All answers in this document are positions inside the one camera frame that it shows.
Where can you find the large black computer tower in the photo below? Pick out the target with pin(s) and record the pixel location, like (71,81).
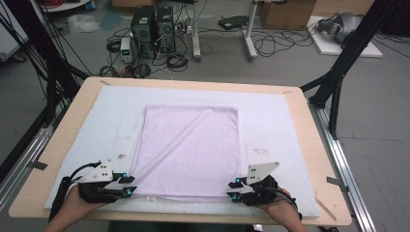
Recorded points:
(143,30)

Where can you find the thin wooden strip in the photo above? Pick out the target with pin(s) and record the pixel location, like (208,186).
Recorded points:
(326,208)

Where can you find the white foam mat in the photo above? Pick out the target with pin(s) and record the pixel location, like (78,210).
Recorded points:
(274,129)

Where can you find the person's dark clothing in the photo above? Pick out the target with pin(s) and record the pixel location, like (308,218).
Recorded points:
(180,227)

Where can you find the person's right hand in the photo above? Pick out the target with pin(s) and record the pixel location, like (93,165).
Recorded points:
(283,208)

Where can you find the lavender cat print towel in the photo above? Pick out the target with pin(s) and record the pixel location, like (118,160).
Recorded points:
(187,151)

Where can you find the black metal frame stand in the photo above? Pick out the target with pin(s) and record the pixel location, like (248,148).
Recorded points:
(341,64)
(54,74)

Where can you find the person's left hand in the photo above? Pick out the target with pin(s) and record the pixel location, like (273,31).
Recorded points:
(75,206)

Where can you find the dark tape strip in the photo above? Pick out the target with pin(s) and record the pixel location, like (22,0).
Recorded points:
(336,183)
(38,165)

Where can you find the clear plastic bag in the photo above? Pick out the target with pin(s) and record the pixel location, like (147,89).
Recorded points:
(82,23)

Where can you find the white power supply box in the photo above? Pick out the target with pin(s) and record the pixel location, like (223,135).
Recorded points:
(125,50)

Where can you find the black flat device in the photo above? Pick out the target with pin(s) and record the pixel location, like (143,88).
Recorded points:
(232,22)

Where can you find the white desk leg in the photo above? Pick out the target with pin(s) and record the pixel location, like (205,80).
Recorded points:
(195,32)
(249,32)

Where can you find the white round table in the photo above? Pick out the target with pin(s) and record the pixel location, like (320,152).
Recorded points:
(67,5)

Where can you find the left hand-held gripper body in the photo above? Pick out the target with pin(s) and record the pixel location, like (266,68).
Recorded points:
(100,174)

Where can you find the brown cardboard box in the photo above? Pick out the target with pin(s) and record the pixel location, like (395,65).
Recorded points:
(286,14)

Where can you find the white cabinet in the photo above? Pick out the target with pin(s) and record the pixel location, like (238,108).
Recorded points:
(9,38)

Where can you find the grey rounded device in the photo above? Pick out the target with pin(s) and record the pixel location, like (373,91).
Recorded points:
(345,25)

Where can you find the white floor board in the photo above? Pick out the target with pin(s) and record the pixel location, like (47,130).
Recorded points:
(328,48)

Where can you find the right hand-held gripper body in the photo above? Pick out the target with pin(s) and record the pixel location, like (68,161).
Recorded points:
(257,170)

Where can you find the aluminium rail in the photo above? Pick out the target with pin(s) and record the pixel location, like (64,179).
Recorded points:
(29,154)
(341,161)

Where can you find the slim black computer tower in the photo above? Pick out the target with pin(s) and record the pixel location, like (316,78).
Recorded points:
(166,29)

